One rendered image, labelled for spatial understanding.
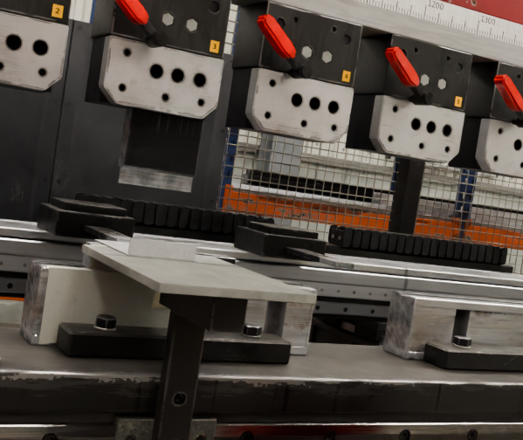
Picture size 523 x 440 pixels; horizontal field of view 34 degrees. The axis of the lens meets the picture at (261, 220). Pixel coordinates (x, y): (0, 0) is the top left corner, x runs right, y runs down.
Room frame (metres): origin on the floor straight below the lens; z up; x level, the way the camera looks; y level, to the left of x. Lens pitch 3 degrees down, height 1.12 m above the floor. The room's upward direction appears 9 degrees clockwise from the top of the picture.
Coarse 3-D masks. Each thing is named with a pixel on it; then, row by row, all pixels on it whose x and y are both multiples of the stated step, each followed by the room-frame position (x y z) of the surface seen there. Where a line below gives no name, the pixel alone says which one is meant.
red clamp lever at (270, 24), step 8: (264, 16) 1.09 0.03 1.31; (264, 24) 1.09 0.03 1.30; (272, 24) 1.09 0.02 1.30; (264, 32) 1.10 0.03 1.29; (272, 32) 1.09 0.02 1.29; (280, 32) 1.10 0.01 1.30; (272, 40) 1.10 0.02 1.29; (280, 40) 1.10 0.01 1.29; (288, 40) 1.10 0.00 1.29; (280, 48) 1.10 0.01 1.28; (288, 48) 1.10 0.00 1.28; (280, 56) 1.12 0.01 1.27; (288, 56) 1.11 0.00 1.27; (296, 64) 1.12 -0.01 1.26; (288, 72) 1.15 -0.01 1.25; (296, 72) 1.12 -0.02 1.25; (304, 72) 1.11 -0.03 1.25; (312, 72) 1.12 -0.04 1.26
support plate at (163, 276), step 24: (120, 264) 0.93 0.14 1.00; (144, 264) 0.95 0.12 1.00; (168, 264) 0.99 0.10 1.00; (192, 264) 1.02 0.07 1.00; (216, 264) 1.06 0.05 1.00; (168, 288) 0.83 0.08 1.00; (192, 288) 0.84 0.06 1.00; (216, 288) 0.86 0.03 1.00; (240, 288) 0.87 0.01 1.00; (264, 288) 0.90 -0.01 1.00; (288, 288) 0.93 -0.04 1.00
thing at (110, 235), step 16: (48, 208) 1.29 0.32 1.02; (64, 208) 1.26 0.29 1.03; (80, 208) 1.27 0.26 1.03; (96, 208) 1.28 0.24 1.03; (112, 208) 1.29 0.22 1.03; (48, 224) 1.28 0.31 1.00; (64, 224) 1.25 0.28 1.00; (80, 224) 1.26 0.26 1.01; (96, 224) 1.27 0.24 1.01; (112, 224) 1.28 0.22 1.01; (128, 224) 1.30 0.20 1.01; (112, 240) 1.15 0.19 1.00; (128, 240) 1.14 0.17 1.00
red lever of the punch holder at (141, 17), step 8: (120, 0) 1.00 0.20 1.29; (128, 0) 1.00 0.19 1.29; (136, 0) 1.01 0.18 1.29; (120, 8) 1.02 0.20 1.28; (128, 8) 1.00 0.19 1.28; (136, 8) 1.01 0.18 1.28; (128, 16) 1.01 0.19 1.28; (136, 16) 1.01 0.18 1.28; (144, 16) 1.01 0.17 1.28; (136, 24) 1.02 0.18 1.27; (144, 24) 1.02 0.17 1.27; (152, 32) 1.02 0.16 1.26; (160, 32) 1.02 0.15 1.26; (152, 40) 1.02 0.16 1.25; (160, 40) 1.02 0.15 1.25
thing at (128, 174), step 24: (144, 120) 1.09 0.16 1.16; (168, 120) 1.11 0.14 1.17; (192, 120) 1.12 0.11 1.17; (144, 144) 1.10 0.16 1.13; (168, 144) 1.11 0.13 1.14; (192, 144) 1.13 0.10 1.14; (120, 168) 1.09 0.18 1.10; (144, 168) 1.10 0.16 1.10; (168, 168) 1.11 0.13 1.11; (192, 168) 1.13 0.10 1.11
